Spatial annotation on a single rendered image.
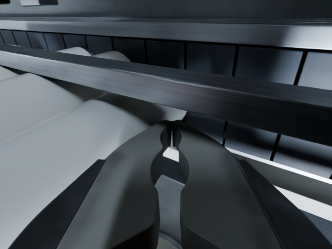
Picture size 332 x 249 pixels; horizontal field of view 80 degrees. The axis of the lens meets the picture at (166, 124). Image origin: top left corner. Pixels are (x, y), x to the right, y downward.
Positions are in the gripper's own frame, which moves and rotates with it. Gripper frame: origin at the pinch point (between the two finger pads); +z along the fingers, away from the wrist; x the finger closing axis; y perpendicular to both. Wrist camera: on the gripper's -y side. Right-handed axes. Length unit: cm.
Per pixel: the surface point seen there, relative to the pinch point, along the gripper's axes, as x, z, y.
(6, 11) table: -29.2, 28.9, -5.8
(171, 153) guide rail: -0.1, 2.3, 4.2
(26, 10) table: -23.3, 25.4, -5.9
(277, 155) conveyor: 8.0, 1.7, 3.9
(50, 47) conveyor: -15.0, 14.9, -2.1
